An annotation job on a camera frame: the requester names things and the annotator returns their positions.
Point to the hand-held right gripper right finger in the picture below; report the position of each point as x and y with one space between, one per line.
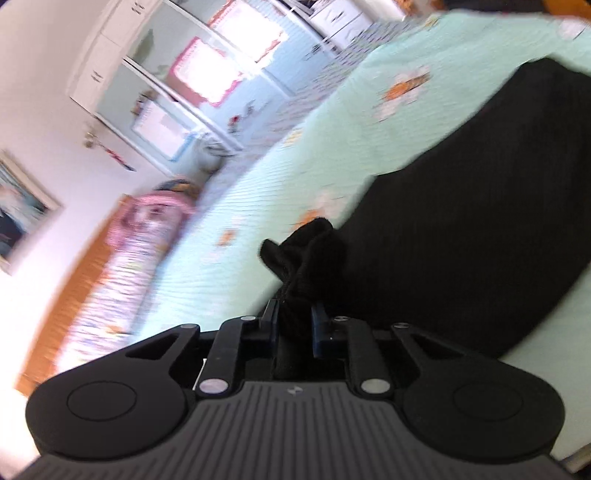
318 332

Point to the wooden headboard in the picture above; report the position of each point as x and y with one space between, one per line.
69 314

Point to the pink speckled blanket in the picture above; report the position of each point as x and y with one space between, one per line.
152 207

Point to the rolled lavender floral quilt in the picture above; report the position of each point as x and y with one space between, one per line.
115 300

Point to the white drawer cabinet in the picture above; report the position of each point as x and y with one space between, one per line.
337 21

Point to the green bee-print quilt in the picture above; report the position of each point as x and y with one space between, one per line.
323 152

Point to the red hanging ornament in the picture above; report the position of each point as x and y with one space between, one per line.
115 157

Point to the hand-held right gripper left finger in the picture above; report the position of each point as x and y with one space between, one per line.
271 323

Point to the framed wall picture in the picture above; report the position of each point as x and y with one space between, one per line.
23 212

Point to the wall lamp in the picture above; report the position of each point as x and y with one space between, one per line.
90 138

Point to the pink-bordered paper poster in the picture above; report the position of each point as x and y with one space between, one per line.
205 74
247 30

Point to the blue yellow patterned pillow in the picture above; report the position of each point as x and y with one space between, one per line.
180 189

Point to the black long-sleeved shirt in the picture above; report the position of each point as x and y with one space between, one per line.
461 207

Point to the light blue sliding-door wardrobe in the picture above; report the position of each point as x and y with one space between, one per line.
161 69

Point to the blue-framed wall chart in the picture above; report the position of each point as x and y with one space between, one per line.
161 129

